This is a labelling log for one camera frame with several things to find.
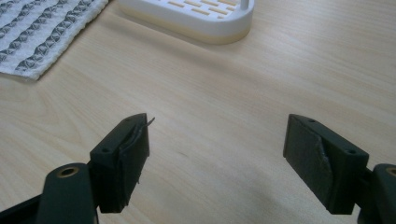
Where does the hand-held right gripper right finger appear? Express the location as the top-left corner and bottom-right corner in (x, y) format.
(282, 113), (371, 216)

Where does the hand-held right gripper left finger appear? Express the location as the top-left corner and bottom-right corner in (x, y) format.
(89, 112), (156, 215)

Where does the white grey patterned cloth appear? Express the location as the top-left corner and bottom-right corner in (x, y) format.
(0, 0), (109, 81)

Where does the white slotted soap dish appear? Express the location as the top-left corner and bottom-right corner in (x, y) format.
(116, 0), (256, 46)

